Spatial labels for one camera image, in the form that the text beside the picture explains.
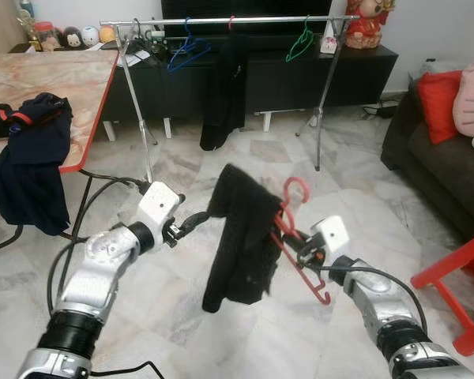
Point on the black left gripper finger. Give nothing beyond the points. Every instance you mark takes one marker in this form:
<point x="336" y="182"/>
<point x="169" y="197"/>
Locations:
<point x="199" y="223"/>

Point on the red plastic hanger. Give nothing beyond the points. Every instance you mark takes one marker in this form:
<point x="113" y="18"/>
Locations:
<point x="231" y="22"/>
<point x="286" y="201"/>

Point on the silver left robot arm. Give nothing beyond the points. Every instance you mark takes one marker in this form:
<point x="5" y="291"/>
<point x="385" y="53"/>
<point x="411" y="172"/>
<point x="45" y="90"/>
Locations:
<point x="95" y="268"/>

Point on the blue plastic hanger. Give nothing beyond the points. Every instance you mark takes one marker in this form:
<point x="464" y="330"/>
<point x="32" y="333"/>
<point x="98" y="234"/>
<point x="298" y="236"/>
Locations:
<point x="189" y="39"/>

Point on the green plastic hanger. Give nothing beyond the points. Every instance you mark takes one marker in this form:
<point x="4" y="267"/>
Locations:
<point x="304" y="38"/>

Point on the red plastic stool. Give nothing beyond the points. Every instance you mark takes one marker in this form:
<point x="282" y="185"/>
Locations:
<point x="458" y="256"/>

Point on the white papers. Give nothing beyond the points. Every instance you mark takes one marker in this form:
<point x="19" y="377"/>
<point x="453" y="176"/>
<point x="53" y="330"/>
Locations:
<point x="142" y="55"/>

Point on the black TV cabinet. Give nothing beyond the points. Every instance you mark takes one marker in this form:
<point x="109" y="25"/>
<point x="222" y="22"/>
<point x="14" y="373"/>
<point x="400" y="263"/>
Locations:
<point x="355" y="79"/>

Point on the marble table red edge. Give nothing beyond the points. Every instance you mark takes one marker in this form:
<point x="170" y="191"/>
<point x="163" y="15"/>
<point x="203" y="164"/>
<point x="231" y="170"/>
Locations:
<point x="55" y="87"/>

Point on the red cushion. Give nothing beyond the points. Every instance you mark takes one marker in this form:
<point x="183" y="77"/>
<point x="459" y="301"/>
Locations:
<point x="438" y="106"/>

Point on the silver clothes rack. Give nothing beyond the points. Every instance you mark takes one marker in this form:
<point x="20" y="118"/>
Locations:
<point x="205" y="20"/>

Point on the orange round plush toy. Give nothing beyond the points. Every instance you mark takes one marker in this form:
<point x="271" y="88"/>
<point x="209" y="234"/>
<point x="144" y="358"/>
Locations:
<point x="107" y="35"/>

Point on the floral tissue box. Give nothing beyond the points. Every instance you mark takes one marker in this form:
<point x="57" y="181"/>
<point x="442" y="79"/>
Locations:
<point x="329" y="45"/>

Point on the white round plush toy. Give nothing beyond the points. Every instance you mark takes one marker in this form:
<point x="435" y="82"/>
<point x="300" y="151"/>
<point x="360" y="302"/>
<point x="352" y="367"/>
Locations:
<point x="90" y="36"/>

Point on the black round plush toy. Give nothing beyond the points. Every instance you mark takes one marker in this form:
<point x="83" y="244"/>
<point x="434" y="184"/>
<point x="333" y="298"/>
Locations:
<point x="72" y="38"/>

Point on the black flat television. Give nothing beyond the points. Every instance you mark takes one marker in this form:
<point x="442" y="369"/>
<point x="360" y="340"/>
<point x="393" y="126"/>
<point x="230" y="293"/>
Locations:
<point x="261" y="8"/>

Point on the red laughing Buddha statue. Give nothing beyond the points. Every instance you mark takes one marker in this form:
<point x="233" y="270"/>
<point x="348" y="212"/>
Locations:
<point x="367" y="28"/>

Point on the red lidded glass jar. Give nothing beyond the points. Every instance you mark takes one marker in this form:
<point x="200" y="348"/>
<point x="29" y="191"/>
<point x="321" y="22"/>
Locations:
<point x="46" y="37"/>

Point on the wooden sideboard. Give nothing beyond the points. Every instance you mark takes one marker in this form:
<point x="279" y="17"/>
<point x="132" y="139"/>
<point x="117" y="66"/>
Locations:
<point x="0" y="28"/>

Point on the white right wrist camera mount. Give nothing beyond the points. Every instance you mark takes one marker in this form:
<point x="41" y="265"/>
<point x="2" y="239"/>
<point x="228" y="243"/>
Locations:
<point x="332" y="233"/>

